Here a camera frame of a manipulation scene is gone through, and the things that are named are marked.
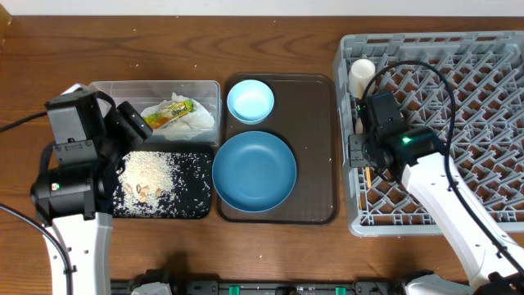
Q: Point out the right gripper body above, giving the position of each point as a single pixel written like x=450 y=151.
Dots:
x=359 y=151

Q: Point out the cream white cup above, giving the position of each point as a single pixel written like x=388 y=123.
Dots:
x=360 y=74

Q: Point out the dark blue plate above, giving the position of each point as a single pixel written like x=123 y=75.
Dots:
x=254 y=171

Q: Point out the light blue bowl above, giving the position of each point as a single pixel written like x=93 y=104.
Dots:
x=250 y=101

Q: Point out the white napkin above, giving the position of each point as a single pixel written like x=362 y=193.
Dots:
x=197 y=118

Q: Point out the yellow green snack wrapper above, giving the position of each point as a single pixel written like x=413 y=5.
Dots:
x=169 y=113

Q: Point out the white rice leftovers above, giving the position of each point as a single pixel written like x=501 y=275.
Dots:
x=147 y=180

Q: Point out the wooden chopstick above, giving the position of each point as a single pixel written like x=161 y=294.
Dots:
x=368 y=177

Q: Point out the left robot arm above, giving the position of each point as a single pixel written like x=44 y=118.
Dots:
x=78 y=174

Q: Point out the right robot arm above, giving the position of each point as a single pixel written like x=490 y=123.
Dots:
x=415 y=157

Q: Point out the grey dishwasher rack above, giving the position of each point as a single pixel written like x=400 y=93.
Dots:
x=465 y=84

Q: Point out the black waste tray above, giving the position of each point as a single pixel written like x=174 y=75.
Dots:
x=196 y=184

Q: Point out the clear plastic waste bin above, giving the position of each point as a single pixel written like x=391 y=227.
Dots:
x=147 y=93

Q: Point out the dark brown serving tray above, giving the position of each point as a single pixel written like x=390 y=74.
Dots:
x=304 y=117

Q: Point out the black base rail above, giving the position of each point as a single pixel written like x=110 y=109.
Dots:
x=209 y=284

